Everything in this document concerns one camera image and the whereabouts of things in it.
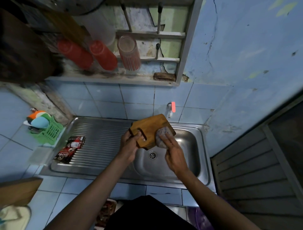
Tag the person's right hand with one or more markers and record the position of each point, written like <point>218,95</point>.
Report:
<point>175,156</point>

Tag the person's left hand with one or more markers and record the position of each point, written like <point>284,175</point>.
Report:
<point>127,147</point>

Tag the checked dishcloth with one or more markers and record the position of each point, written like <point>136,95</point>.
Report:
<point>162,131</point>

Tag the small wooden cutting board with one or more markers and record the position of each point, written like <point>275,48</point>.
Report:
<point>150,125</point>

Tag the red black sachet pack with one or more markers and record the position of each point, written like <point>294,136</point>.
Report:
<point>69,150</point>

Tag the knives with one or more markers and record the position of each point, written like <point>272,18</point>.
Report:
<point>34,129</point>

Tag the person's left forearm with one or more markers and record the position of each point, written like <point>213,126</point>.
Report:
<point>87,196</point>

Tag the person's right forearm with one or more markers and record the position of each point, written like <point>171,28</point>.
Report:
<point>213,201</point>

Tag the person's black clothing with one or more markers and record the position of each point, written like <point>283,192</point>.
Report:
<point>146,215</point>

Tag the stainless steel sink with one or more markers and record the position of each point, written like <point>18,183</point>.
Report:
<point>101,142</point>

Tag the purple plastic basket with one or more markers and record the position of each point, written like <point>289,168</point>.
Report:
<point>198,220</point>

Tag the green plastic basket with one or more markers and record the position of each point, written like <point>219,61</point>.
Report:
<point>52,133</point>

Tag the wooden scrub brush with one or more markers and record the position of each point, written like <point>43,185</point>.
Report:
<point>164,76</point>

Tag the grey slatted wooden door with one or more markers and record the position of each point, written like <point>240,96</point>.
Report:
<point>255,175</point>

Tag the green plastic scoop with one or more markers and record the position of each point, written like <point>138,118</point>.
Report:
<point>46,117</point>

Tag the clear plastic container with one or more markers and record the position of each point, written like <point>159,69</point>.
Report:
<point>40,156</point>

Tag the light blue plastic scoop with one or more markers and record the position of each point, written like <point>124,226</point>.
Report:
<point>39,122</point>

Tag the red striped drinking glass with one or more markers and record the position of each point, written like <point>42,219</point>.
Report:
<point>129,54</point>

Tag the white plastic scoop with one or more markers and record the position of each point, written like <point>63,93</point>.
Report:
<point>40,114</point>

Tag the red plastic cup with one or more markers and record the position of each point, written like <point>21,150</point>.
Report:
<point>75,55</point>
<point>104,56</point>

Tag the orange plastic utensil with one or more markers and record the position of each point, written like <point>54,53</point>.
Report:
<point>33,115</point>

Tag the wooden knife block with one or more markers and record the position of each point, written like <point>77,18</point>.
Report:
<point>19,190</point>

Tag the white plastic cup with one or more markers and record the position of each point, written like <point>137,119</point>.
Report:
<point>99,27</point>

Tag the yellow plastic cup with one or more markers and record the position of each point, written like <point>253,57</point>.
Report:
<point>66,27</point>

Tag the large dark brown wok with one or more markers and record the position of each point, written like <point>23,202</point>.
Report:
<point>23,52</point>

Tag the dark round hanging pan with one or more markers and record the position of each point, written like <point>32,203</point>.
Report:
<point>66,6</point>

